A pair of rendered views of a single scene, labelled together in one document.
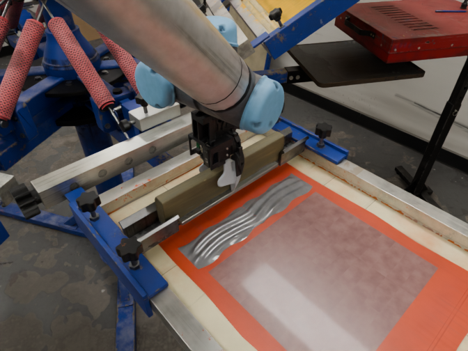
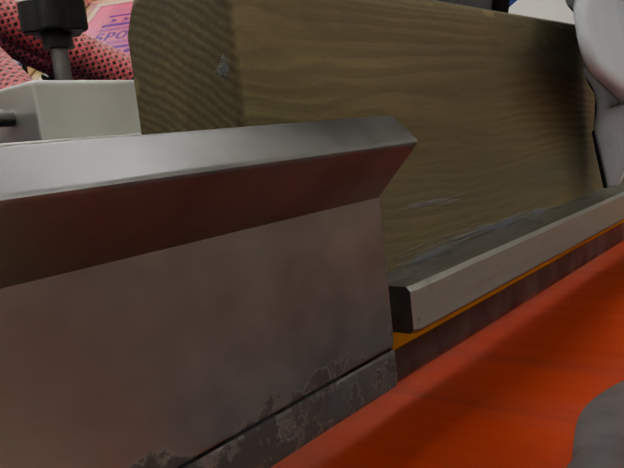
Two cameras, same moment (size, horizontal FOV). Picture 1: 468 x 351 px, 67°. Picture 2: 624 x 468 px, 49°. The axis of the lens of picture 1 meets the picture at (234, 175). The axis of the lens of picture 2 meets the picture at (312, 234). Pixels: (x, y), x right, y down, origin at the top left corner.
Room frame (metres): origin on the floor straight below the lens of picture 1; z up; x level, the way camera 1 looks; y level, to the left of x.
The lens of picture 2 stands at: (0.36, 0.14, 1.03)
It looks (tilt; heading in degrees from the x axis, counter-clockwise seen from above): 8 degrees down; 353
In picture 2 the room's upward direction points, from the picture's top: 6 degrees counter-clockwise
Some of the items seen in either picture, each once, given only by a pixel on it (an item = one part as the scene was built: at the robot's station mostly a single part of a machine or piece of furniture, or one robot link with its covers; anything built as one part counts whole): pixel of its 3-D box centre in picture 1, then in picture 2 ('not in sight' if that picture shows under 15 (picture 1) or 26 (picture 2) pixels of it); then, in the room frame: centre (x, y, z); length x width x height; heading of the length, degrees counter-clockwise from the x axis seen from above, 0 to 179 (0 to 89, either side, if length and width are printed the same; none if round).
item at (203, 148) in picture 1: (215, 132); not in sight; (0.59, 0.04, 1.15); 0.09 x 0.08 x 0.12; 133
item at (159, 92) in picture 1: (182, 77); not in sight; (0.51, 0.08, 1.31); 0.11 x 0.11 x 0.08; 52
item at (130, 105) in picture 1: (146, 119); not in sight; (0.87, 0.25, 1.02); 0.17 x 0.06 x 0.05; 43
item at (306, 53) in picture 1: (251, 76); not in sight; (1.38, -0.07, 0.91); 1.34 x 0.40 x 0.08; 103
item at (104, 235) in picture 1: (116, 248); not in sight; (0.44, 0.24, 0.98); 0.30 x 0.05 x 0.07; 43
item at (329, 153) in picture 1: (295, 141); not in sight; (0.82, -0.17, 0.98); 0.30 x 0.05 x 0.07; 43
